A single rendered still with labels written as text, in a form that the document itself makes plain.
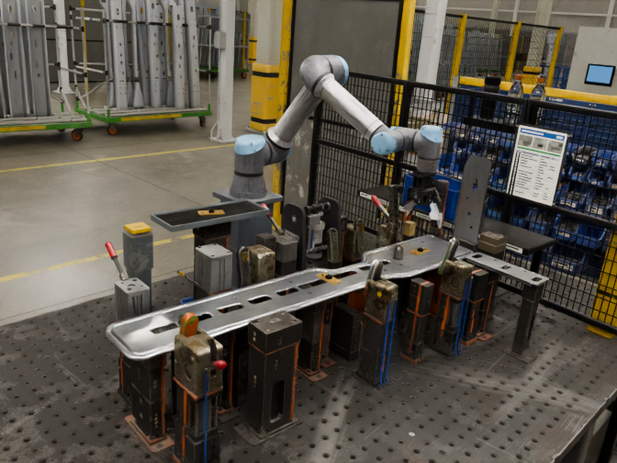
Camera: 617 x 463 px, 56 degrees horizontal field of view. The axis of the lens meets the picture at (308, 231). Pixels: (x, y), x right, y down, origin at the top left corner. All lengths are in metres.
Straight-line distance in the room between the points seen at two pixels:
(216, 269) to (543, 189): 1.39
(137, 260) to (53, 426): 0.50
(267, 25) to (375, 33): 5.44
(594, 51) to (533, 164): 6.28
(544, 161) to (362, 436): 1.35
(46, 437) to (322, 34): 3.70
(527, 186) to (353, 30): 2.35
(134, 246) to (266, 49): 8.09
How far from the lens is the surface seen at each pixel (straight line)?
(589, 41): 8.78
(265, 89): 9.69
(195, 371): 1.37
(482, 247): 2.34
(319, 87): 2.08
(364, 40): 4.45
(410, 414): 1.84
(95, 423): 1.77
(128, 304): 1.64
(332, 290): 1.80
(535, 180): 2.54
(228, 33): 8.86
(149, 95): 9.91
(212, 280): 1.74
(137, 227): 1.81
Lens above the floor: 1.77
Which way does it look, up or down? 20 degrees down
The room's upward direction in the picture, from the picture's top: 4 degrees clockwise
